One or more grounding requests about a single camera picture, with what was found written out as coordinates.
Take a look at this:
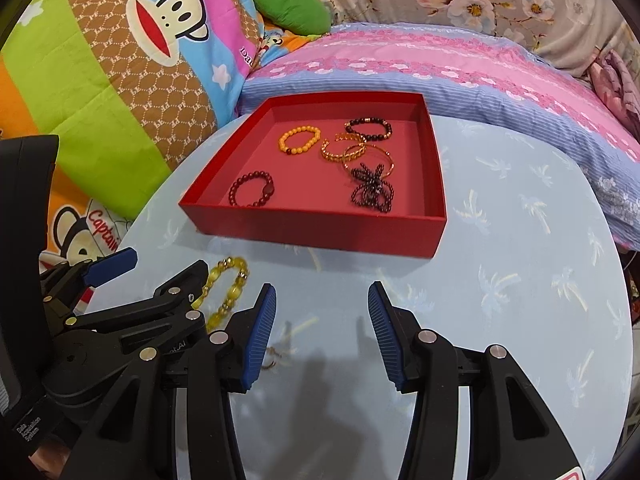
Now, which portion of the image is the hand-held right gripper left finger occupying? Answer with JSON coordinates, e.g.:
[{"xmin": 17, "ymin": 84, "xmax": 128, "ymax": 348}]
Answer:
[{"xmin": 60, "ymin": 282, "xmax": 278, "ymax": 480}]

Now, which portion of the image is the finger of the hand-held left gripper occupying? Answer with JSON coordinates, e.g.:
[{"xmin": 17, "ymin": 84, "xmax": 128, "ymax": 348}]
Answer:
[
  {"xmin": 65, "ymin": 260, "xmax": 211, "ymax": 347},
  {"xmin": 40, "ymin": 248, "xmax": 138, "ymax": 322}
]

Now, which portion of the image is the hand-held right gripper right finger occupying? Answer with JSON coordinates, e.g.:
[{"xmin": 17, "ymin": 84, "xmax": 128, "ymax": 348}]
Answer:
[{"xmin": 367, "ymin": 281, "xmax": 596, "ymax": 480}]

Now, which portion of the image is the yellow glass bead bracelet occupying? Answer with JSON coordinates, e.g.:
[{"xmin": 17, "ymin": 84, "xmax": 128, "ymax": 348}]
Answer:
[{"xmin": 192, "ymin": 256, "xmax": 251, "ymax": 333}]

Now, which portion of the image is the red cardboard box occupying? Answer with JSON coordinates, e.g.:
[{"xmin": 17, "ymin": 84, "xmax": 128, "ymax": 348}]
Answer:
[{"xmin": 178, "ymin": 91, "xmax": 447, "ymax": 261}]

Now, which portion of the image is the dark red bead bracelet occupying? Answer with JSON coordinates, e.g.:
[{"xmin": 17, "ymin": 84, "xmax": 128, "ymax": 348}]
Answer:
[{"xmin": 228, "ymin": 170, "xmax": 276, "ymax": 208}]

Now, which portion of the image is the garnet bead strand bracelet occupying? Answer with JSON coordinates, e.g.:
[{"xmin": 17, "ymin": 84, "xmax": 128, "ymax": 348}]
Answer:
[{"xmin": 350, "ymin": 162, "xmax": 396, "ymax": 214}]

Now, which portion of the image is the thin gold bangle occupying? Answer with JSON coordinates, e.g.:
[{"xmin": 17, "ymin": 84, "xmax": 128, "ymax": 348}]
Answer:
[{"xmin": 341, "ymin": 143, "xmax": 395, "ymax": 177}]

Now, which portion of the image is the wide gold bangle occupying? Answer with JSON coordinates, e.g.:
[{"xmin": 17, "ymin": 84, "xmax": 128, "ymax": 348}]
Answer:
[{"xmin": 320, "ymin": 132, "xmax": 368, "ymax": 165}]

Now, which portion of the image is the orange bead bracelet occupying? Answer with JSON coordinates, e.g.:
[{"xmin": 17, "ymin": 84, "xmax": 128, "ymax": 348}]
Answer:
[{"xmin": 278, "ymin": 126, "xmax": 321, "ymax": 157}]

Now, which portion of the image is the black bead bracelet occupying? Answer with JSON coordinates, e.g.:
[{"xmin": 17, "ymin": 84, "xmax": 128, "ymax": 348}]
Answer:
[{"xmin": 345, "ymin": 116, "xmax": 393, "ymax": 143}]

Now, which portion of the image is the light blue palm-print tablecloth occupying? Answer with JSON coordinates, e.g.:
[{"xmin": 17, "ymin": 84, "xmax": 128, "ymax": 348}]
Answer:
[{"xmin": 75, "ymin": 112, "xmax": 633, "ymax": 480}]

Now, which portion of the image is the cartoon monkey quilt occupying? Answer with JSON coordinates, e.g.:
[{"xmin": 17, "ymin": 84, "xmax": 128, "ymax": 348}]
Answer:
[{"xmin": 0, "ymin": 0, "xmax": 281, "ymax": 271}]

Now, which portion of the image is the pink purple striped pillow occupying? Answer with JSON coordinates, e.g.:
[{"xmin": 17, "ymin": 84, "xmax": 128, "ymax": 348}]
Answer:
[{"xmin": 237, "ymin": 22, "xmax": 640, "ymax": 253}]

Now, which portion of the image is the green pillow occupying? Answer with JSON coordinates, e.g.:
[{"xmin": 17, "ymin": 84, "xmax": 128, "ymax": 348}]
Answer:
[{"xmin": 251, "ymin": 0, "xmax": 332, "ymax": 37}]

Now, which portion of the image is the purple quilted cloth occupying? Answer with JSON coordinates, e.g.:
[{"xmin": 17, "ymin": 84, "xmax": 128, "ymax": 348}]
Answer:
[{"xmin": 587, "ymin": 49, "xmax": 640, "ymax": 136}]

